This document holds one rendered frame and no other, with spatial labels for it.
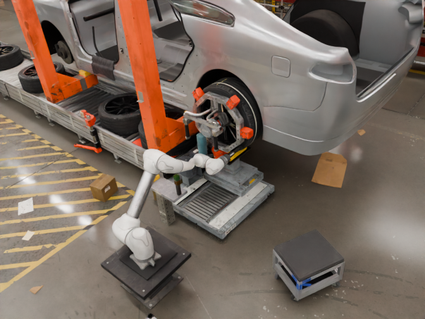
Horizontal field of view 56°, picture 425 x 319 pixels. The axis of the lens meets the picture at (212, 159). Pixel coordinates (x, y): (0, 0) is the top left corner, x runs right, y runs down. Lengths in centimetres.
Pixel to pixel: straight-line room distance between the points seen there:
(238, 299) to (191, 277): 44
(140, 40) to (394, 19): 255
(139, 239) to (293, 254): 115
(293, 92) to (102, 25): 314
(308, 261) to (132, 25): 223
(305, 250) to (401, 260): 91
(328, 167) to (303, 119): 139
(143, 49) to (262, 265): 203
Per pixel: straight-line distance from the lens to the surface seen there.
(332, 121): 314
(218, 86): 350
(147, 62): 341
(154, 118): 361
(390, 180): 445
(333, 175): 437
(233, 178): 392
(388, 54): 465
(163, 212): 376
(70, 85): 535
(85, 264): 375
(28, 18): 498
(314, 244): 317
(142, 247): 301
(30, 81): 630
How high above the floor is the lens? 268
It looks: 36 degrees down
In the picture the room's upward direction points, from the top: 5 degrees counter-clockwise
